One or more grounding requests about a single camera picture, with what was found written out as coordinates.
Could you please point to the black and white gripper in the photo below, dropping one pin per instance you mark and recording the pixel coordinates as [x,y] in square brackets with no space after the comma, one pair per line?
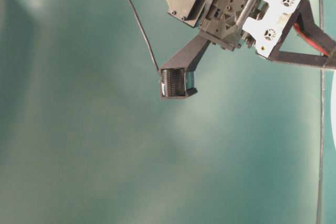
[265,24]

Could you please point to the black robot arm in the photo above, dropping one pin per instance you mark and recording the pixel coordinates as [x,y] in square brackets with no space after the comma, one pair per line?
[190,12]

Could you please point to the white round object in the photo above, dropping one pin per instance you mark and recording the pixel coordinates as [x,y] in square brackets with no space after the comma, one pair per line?
[333,109]

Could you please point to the green backdrop panel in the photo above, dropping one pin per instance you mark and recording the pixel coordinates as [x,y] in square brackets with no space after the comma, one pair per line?
[86,138]

